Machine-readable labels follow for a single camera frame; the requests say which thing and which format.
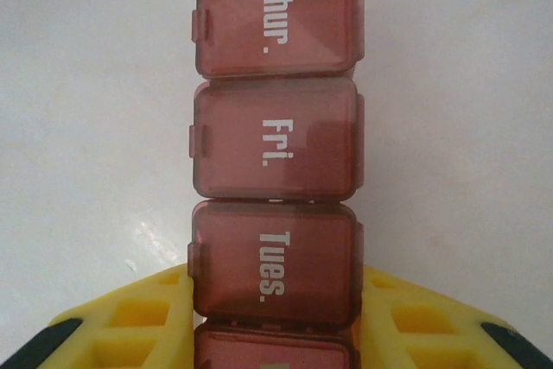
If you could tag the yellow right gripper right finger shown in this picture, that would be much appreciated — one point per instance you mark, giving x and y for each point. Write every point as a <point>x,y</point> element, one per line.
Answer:
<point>432,334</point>

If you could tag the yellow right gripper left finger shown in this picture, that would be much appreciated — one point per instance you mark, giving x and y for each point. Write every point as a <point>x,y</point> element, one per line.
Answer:
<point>108,334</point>

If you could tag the red translucent pill box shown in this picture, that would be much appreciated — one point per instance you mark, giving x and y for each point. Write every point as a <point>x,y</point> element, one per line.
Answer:
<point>272,349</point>

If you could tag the red pill box marked Tues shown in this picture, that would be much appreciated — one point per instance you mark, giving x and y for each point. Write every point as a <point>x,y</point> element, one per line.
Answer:
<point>276,265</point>

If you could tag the red pill box marked Fri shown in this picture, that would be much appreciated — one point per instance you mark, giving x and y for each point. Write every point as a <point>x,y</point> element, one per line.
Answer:
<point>276,140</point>

